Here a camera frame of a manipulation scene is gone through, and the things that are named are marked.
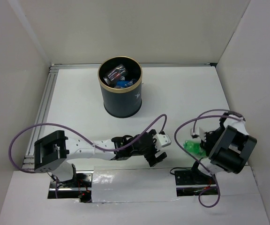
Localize green bottle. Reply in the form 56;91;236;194
183;140;206;157

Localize clear bottle blue label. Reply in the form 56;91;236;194
114;79;137;89

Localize clear wide-mouth plastic jar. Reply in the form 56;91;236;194
104;64;128;86

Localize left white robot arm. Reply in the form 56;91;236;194
34;129;171;187

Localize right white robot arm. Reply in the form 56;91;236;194
189;110;257;185

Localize dark blue cylindrical bin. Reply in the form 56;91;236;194
98;56;143;118

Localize silver tape sheet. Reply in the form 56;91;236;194
91;169;178;203

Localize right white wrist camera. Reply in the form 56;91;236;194
190;127;206;141

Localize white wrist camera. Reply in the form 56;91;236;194
190;127;206;141
154;134;172;150

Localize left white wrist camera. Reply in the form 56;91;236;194
154;134;172;150

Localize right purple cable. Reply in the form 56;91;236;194
174;109;246;209

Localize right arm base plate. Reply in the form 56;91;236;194
173;169;218;197

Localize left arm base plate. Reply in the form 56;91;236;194
47;172;93;203

